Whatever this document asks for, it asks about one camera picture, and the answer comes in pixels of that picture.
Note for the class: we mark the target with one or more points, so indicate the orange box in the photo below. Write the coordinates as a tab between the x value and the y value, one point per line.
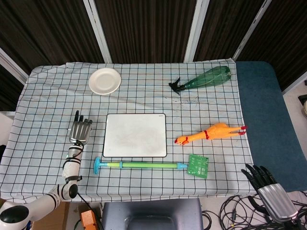
88	220

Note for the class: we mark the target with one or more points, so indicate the white paper plate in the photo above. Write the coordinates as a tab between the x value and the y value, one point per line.
104	81

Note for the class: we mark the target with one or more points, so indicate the brown cardboard box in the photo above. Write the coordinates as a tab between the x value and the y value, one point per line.
54	218

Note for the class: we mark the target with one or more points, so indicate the orange rubber chicken toy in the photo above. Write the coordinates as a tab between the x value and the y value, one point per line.
213	133

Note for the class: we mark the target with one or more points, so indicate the green blue water pump toy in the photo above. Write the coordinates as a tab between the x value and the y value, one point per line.
144	165

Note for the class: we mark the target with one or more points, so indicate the white black checkered tablecloth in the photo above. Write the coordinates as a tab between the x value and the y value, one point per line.
48	119

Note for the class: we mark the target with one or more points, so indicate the dark slatted screen panel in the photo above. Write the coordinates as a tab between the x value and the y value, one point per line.
8	91
283	36
227	26
146	28
48	26

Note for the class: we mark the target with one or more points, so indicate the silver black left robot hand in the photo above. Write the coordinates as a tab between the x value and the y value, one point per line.
80	131

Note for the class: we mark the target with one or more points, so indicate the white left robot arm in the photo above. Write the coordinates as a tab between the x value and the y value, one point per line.
71	167

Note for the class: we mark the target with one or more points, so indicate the green spray bottle black nozzle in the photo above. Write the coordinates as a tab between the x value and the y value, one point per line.
206	79

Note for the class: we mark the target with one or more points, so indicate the white rectangular board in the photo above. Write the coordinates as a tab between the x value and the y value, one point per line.
135	135

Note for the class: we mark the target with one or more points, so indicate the blue table pad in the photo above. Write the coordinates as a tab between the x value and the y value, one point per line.
263	119

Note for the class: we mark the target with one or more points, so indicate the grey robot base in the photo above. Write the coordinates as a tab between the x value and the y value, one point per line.
153	213

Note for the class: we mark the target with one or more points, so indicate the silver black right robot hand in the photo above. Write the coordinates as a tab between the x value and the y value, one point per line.
275	198

